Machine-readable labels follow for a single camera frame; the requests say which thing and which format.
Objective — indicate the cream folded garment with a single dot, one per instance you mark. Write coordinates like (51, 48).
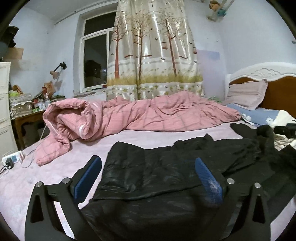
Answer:
(281, 141)

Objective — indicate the white framed window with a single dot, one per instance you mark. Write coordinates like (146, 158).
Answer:
(94, 53)

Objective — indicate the tree print curtain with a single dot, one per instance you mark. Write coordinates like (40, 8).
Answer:
(150, 58)

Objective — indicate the cardboard box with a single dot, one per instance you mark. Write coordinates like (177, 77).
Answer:
(15, 53)

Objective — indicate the white power strip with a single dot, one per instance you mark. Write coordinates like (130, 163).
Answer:
(15, 158)

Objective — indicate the white drawer cabinet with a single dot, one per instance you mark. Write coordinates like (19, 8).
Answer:
(4, 104)

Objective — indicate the green cloth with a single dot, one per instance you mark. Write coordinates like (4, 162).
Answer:
(215, 99)

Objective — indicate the black puffer jacket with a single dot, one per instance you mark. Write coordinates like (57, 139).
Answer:
(150, 176)

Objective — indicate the blue flowered pillow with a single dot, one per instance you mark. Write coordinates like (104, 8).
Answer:
(261, 114)

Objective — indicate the pink pillow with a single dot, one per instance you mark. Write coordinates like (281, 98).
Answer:
(247, 93)

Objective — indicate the black plug adapter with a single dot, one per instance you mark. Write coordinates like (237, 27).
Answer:
(8, 163)

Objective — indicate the dark bag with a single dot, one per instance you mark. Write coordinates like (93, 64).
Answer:
(10, 37)

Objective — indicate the wooden bedside table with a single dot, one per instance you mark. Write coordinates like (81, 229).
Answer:
(25, 118)

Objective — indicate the stack of papers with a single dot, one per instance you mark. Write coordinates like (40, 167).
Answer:
(19, 106)

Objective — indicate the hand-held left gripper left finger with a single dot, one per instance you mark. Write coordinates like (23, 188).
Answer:
(87, 178)

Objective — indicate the white and brown headboard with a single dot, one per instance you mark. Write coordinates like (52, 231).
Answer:
(282, 92)

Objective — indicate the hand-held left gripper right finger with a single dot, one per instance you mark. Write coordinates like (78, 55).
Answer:
(209, 183)

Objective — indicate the hanging toy doll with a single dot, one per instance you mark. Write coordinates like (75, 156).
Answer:
(215, 18)

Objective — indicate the pink checked duvet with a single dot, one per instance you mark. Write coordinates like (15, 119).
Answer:
(115, 115)

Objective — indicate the teal hanging toy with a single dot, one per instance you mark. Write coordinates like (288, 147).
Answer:
(221, 12)

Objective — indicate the bed with pink sheet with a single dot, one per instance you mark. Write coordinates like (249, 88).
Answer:
(57, 166)

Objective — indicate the pink wall lamp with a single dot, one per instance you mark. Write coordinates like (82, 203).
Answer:
(54, 74)

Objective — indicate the hanging stuffed doll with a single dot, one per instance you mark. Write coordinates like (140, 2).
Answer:
(214, 5)

